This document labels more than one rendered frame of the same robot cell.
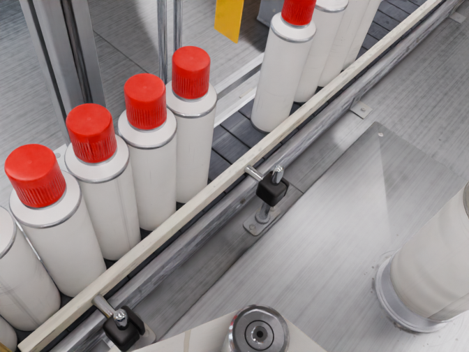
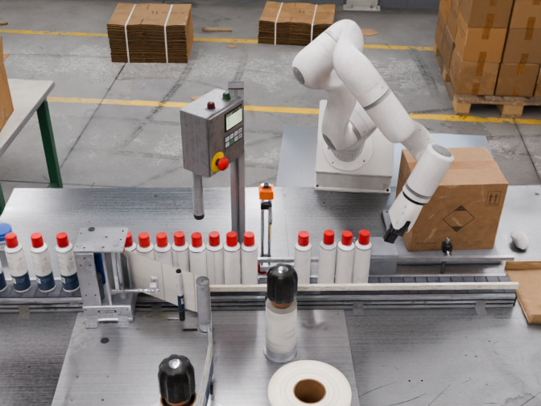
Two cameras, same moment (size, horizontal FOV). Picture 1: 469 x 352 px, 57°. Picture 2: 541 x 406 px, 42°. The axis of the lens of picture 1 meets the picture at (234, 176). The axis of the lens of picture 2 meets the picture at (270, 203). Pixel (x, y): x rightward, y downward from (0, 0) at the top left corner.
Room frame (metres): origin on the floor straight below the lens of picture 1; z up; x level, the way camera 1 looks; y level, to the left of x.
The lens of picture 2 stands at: (-0.62, -1.39, 2.35)
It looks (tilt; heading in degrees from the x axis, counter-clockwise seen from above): 34 degrees down; 56
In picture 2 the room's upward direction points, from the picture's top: 1 degrees clockwise
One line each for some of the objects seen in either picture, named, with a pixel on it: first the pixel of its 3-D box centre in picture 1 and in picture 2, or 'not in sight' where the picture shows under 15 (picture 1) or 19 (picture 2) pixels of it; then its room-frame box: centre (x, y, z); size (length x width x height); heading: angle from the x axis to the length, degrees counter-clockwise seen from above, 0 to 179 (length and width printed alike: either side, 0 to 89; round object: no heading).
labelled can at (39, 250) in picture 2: not in sight; (41, 262); (-0.24, 0.39, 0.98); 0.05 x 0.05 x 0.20
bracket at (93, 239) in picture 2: not in sight; (101, 239); (-0.11, 0.20, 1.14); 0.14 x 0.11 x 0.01; 148
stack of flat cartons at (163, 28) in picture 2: not in sight; (152, 32); (1.78, 3.94, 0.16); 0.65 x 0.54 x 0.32; 146
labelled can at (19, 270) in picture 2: not in sight; (16, 262); (-0.31, 0.43, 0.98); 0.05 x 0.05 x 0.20
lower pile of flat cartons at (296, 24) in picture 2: not in sight; (297, 23); (3.03, 3.59, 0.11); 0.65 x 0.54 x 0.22; 139
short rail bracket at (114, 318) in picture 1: (115, 320); not in sight; (0.11, 0.09, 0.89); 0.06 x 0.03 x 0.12; 58
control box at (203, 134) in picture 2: not in sight; (213, 132); (0.25, 0.18, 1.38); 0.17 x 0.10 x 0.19; 23
